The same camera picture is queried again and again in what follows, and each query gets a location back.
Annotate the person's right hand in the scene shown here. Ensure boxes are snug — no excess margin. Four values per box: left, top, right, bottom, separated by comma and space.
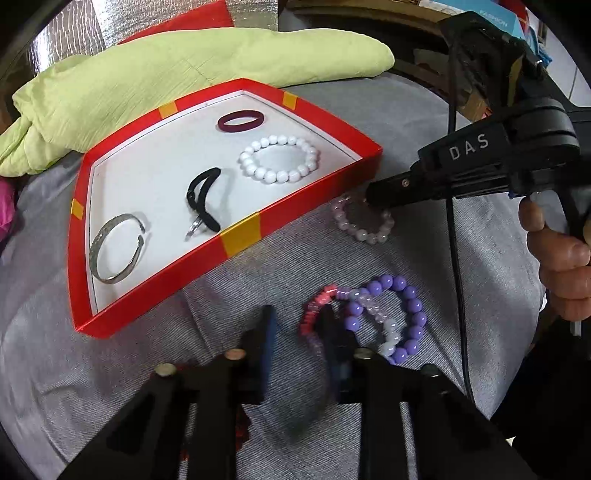
519, 198, 590, 322

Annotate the purple bead bracelet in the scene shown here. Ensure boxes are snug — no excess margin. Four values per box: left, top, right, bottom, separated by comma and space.
344, 274, 429, 365

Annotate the black hair tie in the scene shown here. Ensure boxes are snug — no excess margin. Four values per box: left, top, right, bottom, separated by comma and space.
185, 167, 223, 233

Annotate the silver foil insulation panel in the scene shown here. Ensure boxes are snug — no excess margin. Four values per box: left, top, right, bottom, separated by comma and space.
27, 0, 280, 75

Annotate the red shallow box tray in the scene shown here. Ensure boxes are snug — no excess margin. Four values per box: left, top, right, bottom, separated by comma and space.
67, 79, 382, 338

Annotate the red cushion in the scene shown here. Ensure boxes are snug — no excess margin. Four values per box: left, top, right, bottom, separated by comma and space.
119, 1, 235, 44

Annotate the maroon band bracelet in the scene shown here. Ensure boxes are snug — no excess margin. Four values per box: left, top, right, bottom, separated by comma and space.
216, 109, 267, 134

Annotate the light green folded quilt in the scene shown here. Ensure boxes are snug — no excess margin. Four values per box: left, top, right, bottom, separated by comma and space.
1, 27, 394, 177

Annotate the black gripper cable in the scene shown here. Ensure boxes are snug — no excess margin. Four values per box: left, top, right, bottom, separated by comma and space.
444, 36, 477, 407

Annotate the pale pink bead bracelet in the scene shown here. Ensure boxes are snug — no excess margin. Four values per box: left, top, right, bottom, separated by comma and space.
330, 193, 397, 245

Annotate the magenta pillow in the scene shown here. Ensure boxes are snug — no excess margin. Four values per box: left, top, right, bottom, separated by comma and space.
0, 178, 15, 240

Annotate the grey bed blanket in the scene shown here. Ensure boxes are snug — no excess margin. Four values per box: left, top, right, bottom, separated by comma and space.
1, 73, 544, 479

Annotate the silver bangle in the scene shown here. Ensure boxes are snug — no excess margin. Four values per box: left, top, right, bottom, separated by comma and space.
88, 213, 146, 284

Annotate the white pearl bead bracelet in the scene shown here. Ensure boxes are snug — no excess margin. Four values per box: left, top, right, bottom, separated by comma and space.
237, 134, 321, 185

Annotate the blue cardboard box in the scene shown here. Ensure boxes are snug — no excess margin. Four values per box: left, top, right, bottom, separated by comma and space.
419, 0, 548, 45

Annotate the pink multicolour bead bracelet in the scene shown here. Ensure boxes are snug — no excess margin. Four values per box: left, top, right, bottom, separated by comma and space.
298, 284, 399, 356

